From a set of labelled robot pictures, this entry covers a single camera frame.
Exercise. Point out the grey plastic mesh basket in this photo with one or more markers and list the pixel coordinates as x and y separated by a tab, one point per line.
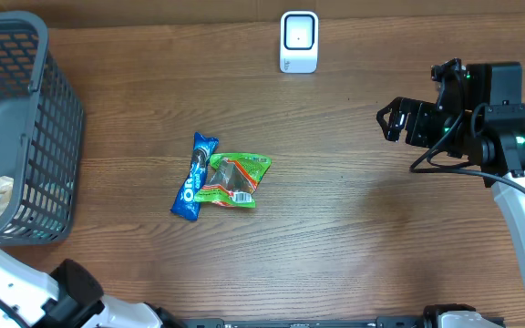
42	124

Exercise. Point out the blue Oreo cookie pack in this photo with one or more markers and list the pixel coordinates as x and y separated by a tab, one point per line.
185	204

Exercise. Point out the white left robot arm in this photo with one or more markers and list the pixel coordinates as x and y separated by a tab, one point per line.
68	297

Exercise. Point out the green snack packet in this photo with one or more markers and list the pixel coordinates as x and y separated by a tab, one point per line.
236	177

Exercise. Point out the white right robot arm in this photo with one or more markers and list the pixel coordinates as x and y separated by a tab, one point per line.
476	127

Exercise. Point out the white barcode scanner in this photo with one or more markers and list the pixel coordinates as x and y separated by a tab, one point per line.
299	42

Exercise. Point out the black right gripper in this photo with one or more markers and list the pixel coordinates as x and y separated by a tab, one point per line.
419	111

